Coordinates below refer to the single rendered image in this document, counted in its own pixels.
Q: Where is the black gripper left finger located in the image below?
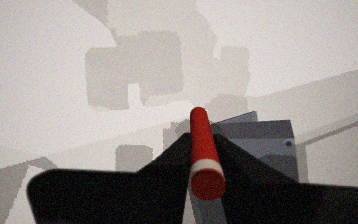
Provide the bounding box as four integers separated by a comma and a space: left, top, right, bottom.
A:
26, 132, 192, 224

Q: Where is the red cylindrical peg with white band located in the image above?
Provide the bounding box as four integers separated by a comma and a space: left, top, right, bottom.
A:
190, 107, 226, 201

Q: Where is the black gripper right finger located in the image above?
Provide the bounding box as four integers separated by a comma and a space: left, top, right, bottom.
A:
213, 134, 358, 224

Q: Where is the grey square panel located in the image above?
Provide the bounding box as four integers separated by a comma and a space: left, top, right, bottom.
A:
197, 111, 299, 224

